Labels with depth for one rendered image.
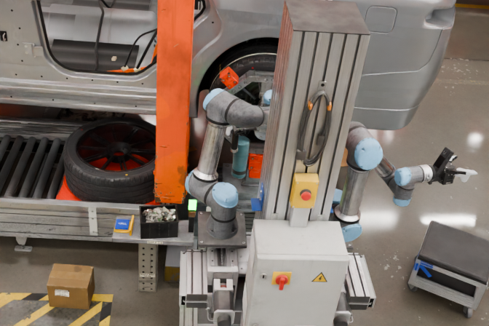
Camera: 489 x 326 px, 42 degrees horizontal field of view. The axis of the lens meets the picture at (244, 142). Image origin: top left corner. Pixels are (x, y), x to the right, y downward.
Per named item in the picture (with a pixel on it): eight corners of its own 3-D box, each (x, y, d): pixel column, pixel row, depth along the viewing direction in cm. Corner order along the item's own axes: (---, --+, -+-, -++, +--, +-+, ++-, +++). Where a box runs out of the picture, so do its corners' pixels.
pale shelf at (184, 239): (194, 224, 358) (194, 220, 356) (193, 246, 344) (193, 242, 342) (116, 220, 355) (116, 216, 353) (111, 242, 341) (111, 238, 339)
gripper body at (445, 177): (444, 175, 292) (421, 177, 288) (448, 158, 288) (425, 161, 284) (454, 183, 286) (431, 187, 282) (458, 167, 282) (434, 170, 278)
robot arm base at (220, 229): (239, 239, 295) (241, 223, 289) (206, 239, 293) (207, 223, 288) (237, 217, 307) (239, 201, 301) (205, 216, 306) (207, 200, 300)
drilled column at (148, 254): (157, 279, 378) (158, 227, 353) (156, 292, 370) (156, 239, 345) (140, 278, 377) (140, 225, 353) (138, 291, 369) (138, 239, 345)
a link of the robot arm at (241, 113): (252, 110, 264) (310, 106, 304) (231, 100, 269) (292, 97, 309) (243, 136, 267) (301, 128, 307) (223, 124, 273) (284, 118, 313)
